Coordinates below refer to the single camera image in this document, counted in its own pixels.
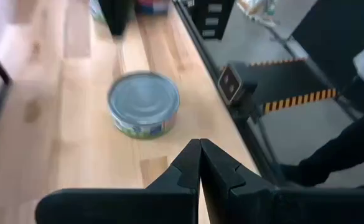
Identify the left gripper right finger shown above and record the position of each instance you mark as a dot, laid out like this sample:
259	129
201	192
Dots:
262	208

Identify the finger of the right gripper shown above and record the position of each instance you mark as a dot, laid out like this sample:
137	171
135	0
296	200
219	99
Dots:
116	15

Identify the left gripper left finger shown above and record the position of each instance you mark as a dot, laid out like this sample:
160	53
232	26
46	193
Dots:
122	208

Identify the green label can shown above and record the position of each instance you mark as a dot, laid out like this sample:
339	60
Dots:
97	9
143	99

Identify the black drawer cabinet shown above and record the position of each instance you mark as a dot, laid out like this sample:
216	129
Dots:
200	18

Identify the person's leg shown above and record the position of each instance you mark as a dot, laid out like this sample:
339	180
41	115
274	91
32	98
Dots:
340	149

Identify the clear plastic bag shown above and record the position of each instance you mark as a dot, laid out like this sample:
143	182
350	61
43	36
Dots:
256	11

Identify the black furniture panel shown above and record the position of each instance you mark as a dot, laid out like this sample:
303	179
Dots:
331	37

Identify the black aluminium rig frame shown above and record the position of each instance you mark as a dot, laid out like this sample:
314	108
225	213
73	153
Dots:
258	149

